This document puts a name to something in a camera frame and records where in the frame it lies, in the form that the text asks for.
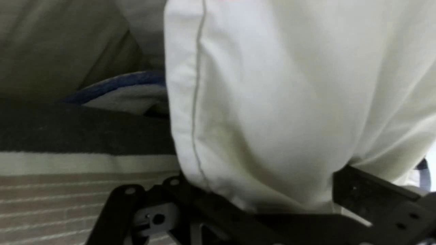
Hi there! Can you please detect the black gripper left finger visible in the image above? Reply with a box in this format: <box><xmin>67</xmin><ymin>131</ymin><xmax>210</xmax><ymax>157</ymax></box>
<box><xmin>85</xmin><ymin>175</ymin><xmax>215</xmax><ymax>245</ymax></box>

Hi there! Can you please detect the blue plaid duvet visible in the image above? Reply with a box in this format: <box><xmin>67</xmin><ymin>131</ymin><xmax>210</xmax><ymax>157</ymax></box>
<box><xmin>63</xmin><ymin>71</ymin><xmax>168</xmax><ymax>115</ymax></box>

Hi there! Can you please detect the white pillow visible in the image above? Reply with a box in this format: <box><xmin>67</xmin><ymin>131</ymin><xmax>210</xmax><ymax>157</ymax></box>
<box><xmin>164</xmin><ymin>0</ymin><xmax>436</xmax><ymax>213</ymax></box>

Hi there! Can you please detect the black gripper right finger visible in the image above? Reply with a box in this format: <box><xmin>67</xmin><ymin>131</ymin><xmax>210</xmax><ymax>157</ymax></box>
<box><xmin>333</xmin><ymin>167</ymin><xmax>436</xmax><ymax>245</ymax></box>

